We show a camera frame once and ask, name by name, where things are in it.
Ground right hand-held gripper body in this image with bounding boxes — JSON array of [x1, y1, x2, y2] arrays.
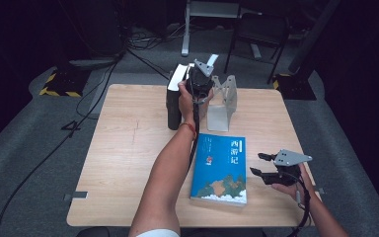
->
[[263, 149, 313, 188]]

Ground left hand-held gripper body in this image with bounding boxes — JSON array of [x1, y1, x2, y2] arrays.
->
[[188, 58, 216, 99]]

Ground black hardcover book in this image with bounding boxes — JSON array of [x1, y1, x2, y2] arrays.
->
[[166, 62, 190, 131]]

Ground grey expandable book stand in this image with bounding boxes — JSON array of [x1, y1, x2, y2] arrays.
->
[[206, 74, 238, 133]]

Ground blue paperback book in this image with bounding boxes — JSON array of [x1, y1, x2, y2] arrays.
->
[[189, 132, 248, 207]]

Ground person's left hand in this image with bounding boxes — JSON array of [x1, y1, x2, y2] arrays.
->
[[177, 80, 214, 128]]

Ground person's right hand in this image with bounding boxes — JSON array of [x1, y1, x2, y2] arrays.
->
[[271, 163, 317, 201]]

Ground black yellow striped stand base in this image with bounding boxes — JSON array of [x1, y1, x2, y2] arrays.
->
[[272, 72, 318, 101], [38, 67, 92, 98]]

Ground black metal chair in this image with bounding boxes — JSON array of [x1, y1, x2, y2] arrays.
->
[[223, 12, 292, 85]]

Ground person's white sleeve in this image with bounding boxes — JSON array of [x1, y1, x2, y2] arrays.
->
[[135, 228, 181, 237]]

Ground black cabinet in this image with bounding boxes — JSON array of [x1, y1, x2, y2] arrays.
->
[[57, 0, 126, 68]]

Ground left hand-held gripper cable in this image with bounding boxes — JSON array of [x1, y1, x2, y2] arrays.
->
[[187, 92, 210, 172]]

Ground hand-held gripper cable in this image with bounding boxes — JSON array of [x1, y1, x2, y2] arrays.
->
[[285, 171, 312, 237], [187, 92, 210, 172]]

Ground red and gold bracelet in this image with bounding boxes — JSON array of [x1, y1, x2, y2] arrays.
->
[[179, 121, 198, 140]]

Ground right hand-held gripper cable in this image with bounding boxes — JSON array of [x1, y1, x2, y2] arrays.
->
[[285, 171, 312, 237]]

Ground grey metal desk frame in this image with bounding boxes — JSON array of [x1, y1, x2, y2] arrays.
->
[[181, 0, 265, 57]]

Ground bundle of floor cables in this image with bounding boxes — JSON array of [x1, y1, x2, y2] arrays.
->
[[126, 23, 186, 51]]

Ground dark slanted post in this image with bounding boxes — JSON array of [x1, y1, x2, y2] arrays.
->
[[288, 0, 341, 75]]

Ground long black floor cable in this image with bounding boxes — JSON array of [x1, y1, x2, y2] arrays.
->
[[0, 48, 126, 237]]

